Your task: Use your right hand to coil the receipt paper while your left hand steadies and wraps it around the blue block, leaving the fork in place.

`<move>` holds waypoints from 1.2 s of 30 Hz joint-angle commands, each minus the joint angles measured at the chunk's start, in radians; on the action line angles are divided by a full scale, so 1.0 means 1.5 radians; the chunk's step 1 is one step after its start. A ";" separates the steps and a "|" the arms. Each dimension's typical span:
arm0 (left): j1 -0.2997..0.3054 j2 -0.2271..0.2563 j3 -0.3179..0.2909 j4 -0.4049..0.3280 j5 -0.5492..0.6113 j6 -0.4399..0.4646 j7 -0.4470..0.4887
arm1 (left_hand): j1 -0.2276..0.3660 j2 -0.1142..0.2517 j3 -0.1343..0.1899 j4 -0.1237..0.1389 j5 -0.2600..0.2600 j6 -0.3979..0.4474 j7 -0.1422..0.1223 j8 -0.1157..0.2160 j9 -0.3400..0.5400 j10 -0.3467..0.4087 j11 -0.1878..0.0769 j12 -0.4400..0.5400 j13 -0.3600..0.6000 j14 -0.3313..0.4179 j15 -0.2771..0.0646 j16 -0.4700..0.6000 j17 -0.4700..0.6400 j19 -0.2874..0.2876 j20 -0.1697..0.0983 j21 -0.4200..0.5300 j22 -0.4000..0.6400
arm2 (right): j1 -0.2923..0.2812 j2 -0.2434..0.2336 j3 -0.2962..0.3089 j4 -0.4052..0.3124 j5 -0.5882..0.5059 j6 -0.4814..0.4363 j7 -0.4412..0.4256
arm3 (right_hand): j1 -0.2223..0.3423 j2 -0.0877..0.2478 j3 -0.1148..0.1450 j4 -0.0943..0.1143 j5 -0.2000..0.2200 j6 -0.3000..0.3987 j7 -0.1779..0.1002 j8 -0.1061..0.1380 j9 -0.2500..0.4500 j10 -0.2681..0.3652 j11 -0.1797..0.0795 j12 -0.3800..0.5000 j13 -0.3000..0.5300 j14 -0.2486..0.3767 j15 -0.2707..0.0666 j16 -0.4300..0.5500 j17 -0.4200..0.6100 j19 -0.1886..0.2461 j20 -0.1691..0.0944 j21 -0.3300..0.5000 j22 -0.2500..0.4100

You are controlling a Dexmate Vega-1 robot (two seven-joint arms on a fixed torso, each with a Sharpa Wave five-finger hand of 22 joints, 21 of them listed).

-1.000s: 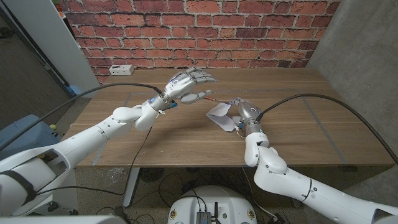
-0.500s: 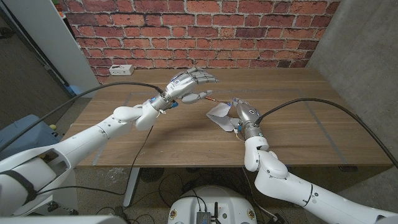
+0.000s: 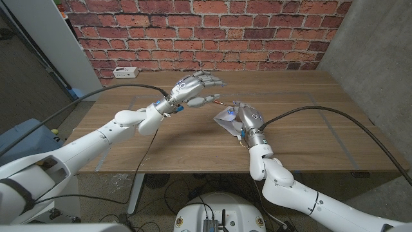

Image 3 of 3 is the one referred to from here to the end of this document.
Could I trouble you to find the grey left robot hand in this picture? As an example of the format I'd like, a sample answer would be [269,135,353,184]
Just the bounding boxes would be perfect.
[154,70,226,114]

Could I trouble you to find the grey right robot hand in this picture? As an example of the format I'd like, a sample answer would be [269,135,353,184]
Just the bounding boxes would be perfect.
[232,101,268,148]

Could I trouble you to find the white receipt paper strip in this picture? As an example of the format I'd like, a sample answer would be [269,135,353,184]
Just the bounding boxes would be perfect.
[213,108,245,139]

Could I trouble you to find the printed red brick backdrop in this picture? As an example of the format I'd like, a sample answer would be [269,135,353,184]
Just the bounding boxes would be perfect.
[61,0,353,88]

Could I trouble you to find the white power strip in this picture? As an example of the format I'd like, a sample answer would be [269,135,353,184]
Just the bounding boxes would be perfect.
[112,66,140,79]

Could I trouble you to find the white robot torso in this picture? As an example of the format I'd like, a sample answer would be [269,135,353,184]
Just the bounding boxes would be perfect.
[173,192,267,232]

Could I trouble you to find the black power adapter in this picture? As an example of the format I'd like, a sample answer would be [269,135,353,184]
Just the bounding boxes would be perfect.
[277,220,295,232]

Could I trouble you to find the white table leg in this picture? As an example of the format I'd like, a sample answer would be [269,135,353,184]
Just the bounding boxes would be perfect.
[127,173,145,216]

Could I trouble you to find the white upright panel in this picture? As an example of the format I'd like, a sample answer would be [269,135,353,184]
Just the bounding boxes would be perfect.
[2,0,104,102]

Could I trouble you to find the blue plastic bin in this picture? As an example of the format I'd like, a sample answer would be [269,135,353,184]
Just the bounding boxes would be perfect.
[0,118,65,167]

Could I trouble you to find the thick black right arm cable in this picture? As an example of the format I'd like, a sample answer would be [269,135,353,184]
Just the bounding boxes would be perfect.
[259,106,412,187]

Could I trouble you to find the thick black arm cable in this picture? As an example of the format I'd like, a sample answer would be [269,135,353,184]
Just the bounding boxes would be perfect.
[259,106,412,187]
[0,83,171,157]

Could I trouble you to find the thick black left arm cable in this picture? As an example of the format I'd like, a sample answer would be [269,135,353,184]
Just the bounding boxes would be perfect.
[0,83,171,157]

